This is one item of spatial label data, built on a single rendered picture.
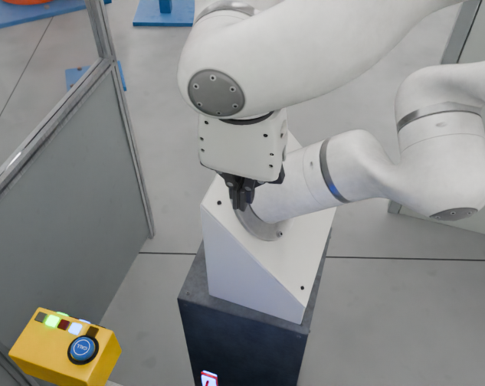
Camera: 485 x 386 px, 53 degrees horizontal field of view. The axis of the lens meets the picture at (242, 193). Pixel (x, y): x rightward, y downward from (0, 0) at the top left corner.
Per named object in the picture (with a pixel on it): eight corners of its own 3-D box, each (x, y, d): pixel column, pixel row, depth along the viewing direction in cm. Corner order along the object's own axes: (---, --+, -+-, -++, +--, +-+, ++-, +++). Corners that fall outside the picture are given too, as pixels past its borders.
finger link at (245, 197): (270, 165, 61) (269, 200, 66) (246, 159, 61) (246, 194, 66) (263, 183, 59) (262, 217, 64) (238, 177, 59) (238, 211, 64)
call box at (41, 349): (25, 376, 94) (5, 354, 86) (54, 329, 101) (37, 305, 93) (99, 403, 91) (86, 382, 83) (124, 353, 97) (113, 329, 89)
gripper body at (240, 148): (297, 80, 53) (290, 154, 61) (208, 63, 55) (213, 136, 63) (279, 123, 48) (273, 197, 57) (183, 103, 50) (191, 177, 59)
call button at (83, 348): (67, 358, 87) (65, 354, 85) (80, 337, 89) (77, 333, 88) (88, 364, 86) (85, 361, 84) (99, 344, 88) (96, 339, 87)
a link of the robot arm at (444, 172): (355, 146, 91) (489, 100, 75) (366, 244, 86) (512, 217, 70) (316, 129, 83) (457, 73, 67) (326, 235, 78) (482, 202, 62)
